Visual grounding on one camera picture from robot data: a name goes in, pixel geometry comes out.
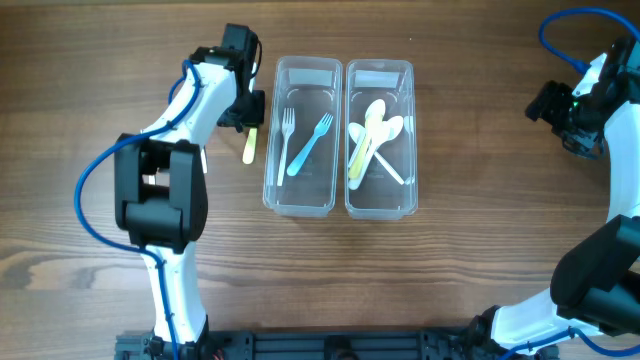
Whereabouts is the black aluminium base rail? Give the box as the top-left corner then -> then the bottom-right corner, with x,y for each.
113,325 -> 557,360

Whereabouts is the yellow plastic spoon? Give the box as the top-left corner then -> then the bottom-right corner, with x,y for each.
348,99 -> 386,179

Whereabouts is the clear plastic container right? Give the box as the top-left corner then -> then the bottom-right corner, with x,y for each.
344,59 -> 418,220

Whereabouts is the white plastic spoon thick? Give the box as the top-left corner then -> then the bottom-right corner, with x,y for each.
348,121 -> 390,190

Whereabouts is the white plastic fork large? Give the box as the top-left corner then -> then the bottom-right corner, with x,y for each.
200,146 -> 208,174

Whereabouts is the white fork thick handle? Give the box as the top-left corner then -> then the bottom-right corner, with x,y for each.
286,113 -> 333,176

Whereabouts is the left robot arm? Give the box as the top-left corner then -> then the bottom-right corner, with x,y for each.
114,24 -> 265,359

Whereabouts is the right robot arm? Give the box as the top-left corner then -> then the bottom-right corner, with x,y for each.
461,35 -> 639,359

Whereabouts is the white plastic spoon slim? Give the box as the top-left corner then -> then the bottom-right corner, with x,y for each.
348,122 -> 365,145

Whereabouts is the clear plastic container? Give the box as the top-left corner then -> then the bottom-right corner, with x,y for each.
263,56 -> 343,217
344,59 -> 418,220

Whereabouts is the clear plastic container left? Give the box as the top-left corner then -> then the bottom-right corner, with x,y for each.
263,56 -> 343,217

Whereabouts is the yellow plastic fork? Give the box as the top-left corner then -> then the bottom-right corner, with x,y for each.
242,128 -> 258,165

